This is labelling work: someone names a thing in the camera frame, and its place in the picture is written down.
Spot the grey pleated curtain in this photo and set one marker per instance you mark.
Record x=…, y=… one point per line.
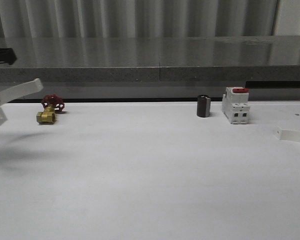
x=148, y=18

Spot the grey stone counter ledge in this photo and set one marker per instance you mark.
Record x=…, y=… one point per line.
x=156, y=68

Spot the white circuit breaker red switch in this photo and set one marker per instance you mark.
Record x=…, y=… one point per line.
x=235, y=105

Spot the brass valve with red handle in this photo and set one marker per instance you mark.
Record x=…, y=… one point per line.
x=52, y=104

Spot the dark cylindrical capacitor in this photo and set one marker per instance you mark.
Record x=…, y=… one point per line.
x=203, y=106

